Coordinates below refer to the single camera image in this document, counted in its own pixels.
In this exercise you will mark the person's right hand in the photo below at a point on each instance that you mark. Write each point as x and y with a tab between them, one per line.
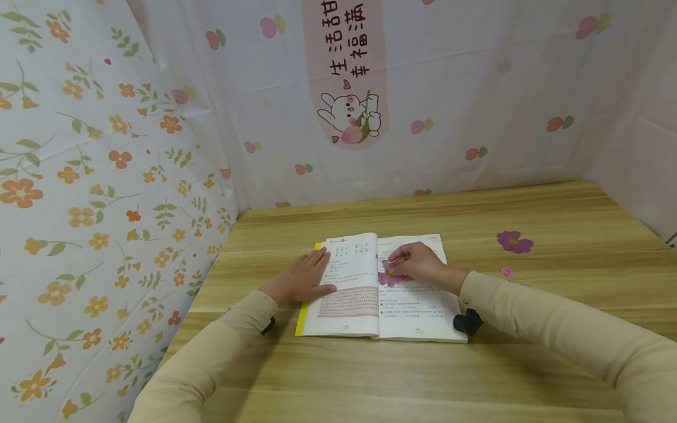
423	264

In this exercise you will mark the person's left hand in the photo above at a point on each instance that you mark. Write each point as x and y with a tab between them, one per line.
296	279

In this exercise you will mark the person's left fingers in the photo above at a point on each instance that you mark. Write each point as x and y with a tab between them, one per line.
316	263

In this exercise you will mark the person's left thumb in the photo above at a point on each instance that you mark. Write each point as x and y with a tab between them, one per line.
321	289

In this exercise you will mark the person's right fingers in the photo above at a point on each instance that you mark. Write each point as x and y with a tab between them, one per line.
403	259

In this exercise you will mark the pink purple paper flower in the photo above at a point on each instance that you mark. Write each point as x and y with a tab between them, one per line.
387	278

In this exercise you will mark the textbook with yellow cover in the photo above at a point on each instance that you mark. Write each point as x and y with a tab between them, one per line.
349	305

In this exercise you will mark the person's right forearm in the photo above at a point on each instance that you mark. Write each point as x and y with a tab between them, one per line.
571	335

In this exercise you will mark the person's left forearm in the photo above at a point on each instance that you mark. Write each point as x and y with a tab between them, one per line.
211	358

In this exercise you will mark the black wrist band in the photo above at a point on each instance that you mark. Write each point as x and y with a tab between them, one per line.
467	322
268	325

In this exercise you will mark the small pink paper flower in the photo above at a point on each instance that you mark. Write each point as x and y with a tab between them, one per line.
506	271

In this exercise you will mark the large purple paper flower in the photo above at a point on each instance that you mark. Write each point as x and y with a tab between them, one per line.
514	241

